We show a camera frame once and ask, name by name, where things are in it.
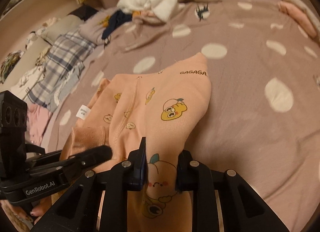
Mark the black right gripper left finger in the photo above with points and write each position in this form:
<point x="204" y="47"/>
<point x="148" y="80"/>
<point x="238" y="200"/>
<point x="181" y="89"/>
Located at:
<point x="98" y="201"/>

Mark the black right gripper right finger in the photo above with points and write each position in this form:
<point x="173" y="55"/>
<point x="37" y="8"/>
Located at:
<point x="223" y="201"/>

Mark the pink folded garment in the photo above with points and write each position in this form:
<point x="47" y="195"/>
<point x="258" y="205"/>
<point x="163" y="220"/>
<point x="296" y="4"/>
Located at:
<point x="38" y="119"/>

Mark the plaid pillow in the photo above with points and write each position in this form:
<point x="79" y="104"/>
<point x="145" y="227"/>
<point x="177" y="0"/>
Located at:
<point x="68" y="50"/>

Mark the orange cartoon print garment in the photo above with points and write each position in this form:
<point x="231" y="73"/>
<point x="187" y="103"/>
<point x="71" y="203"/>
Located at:
<point x="163" y="108"/>

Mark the mauve pillow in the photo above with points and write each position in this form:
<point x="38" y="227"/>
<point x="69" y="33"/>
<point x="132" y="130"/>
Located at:
<point x="92" y="29"/>

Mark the pink cream folded clothes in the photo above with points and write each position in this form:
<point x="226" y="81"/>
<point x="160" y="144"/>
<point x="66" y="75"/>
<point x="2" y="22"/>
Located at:
<point x="302" y="14"/>

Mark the mauve polka dot blanket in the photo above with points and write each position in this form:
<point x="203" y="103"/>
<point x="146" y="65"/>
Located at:
<point x="263" y="115"/>

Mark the grey garment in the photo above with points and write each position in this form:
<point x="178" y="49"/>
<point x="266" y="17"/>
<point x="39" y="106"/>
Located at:
<point x="64" y="87"/>

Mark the white small garment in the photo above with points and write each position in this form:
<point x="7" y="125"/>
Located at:
<point x="22" y="88"/>

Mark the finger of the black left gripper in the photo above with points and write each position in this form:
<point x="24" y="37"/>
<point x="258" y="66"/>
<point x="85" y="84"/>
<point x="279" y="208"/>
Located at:
<point x="77" y="164"/>

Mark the navy orange garment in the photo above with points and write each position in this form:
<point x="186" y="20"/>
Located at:
<point x="117" y="19"/>

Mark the person's left hand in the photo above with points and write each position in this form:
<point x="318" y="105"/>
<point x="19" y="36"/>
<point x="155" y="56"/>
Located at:
<point x="39" y="210"/>

